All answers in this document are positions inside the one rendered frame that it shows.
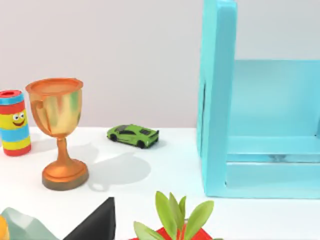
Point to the light blue rack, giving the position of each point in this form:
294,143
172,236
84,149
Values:
262,112

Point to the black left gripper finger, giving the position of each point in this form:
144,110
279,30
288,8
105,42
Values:
100,222

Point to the green plant in red pot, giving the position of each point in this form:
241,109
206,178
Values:
175,220

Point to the green toy car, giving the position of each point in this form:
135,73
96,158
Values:
132,136

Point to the striped can with smiley face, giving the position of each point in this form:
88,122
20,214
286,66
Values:
15,125

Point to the pale green faceted object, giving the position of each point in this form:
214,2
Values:
22,226

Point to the golden trophy cup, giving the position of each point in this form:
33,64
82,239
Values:
58,120

